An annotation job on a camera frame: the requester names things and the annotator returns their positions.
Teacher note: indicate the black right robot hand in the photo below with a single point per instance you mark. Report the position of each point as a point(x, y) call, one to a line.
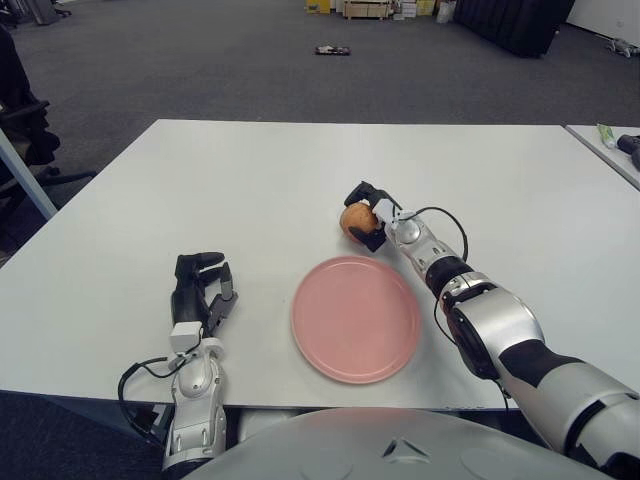
point(367, 192)

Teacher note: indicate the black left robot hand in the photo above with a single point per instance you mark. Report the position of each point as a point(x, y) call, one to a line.
point(185, 300)

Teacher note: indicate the red apple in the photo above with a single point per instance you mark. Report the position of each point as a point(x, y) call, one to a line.
point(357, 220)

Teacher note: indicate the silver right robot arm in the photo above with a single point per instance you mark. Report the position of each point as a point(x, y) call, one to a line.
point(500, 325)

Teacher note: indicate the pink round plate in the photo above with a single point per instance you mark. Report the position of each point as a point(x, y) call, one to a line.
point(356, 320)

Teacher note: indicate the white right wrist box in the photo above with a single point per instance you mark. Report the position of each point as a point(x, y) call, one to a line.
point(385, 210)

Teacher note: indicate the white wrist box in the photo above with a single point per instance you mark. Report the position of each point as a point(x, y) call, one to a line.
point(185, 337)
point(385, 210)

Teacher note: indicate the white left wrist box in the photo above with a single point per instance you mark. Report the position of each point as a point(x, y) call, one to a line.
point(185, 337)

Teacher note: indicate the black flat tray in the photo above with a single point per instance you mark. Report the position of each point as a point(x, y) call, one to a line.
point(332, 50)

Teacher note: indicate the wooden pallet crate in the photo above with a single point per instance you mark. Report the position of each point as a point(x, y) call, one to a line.
point(366, 9)

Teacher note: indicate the stack of white boxes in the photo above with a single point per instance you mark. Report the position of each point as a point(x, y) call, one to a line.
point(405, 9)

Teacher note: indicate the yellow cardboard box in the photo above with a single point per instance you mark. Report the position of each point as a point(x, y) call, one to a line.
point(318, 5)

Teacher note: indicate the stack of yellow boxes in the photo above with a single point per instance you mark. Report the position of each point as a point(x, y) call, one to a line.
point(425, 7)

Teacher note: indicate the white plastic bag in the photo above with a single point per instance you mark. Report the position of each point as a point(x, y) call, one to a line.
point(445, 12)

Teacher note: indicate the grey desk leg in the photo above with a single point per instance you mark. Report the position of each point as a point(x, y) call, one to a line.
point(27, 177)

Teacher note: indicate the grey robot torso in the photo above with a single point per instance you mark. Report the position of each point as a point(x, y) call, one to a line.
point(350, 445)

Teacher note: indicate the black curtain partition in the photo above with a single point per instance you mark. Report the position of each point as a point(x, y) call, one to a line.
point(512, 25)

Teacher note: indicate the white side table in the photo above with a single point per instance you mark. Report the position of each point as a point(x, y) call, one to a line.
point(600, 150)

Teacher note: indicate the black office chair with jacket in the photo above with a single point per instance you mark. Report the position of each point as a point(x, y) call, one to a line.
point(20, 125)

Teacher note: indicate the green white tube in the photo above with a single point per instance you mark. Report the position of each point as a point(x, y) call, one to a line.
point(606, 136)

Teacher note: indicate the black framed handheld controller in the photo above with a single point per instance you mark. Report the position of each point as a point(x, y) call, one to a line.
point(630, 142)

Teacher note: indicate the grey robot dog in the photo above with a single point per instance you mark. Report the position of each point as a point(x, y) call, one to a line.
point(621, 46)

